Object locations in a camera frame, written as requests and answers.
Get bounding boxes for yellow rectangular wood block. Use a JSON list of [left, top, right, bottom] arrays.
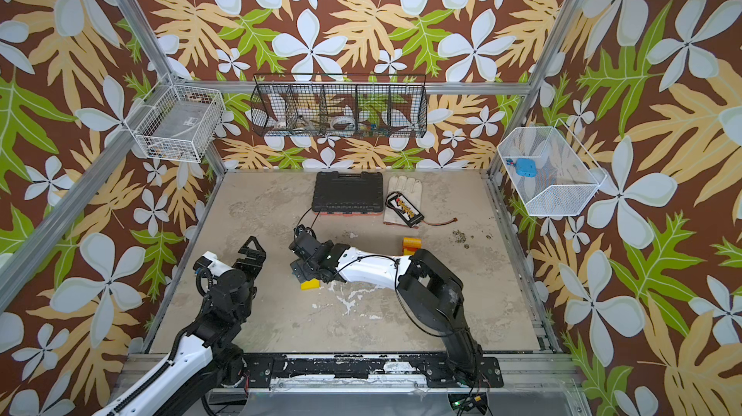
[[301, 279, 321, 290]]

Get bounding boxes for orange cylinder wood block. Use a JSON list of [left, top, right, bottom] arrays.
[[403, 237, 422, 250]]

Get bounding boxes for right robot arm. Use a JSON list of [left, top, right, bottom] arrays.
[[289, 225, 483, 386]]

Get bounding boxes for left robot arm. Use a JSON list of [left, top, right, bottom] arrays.
[[97, 236, 267, 415]]

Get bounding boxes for black plastic tool case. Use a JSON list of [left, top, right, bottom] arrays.
[[311, 172, 385, 214]]

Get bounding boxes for white work glove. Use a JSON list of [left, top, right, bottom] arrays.
[[383, 174, 423, 226]]

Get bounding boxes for white tape roll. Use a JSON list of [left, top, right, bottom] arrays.
[[330, 116, 356, 131]]

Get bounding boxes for blue plastic object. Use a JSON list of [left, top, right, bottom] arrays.
[[506, 158, 538, 178]]

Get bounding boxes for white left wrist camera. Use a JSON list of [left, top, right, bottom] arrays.
[[193, 252, 232, 279]]

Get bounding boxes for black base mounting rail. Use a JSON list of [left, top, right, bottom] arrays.
[[242, 351, 504, 390]]

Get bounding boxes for black wire basket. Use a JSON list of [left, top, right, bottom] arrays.
[[247, 74, 429, 138]]

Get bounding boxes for white wire basket left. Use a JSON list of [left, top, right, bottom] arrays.
[[127, 81, 225, 163]]

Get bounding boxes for white wire basket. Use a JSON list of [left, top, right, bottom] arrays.
[[127, 81, 225, 163], [498, 121, 608, 218]]

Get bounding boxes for white wire basket right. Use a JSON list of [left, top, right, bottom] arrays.
[[498, 121, 608, 218]]

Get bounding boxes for aluminium frame post left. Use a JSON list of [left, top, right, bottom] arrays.
[[116, 0, 226, 176]]

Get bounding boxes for aluminium frame post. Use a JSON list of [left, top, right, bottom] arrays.
[[486, 0, 610, 179], [116, 0, 226, 176]]

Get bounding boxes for aluminium frame post right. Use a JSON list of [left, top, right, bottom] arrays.
[[486, 0, 610, 179]]

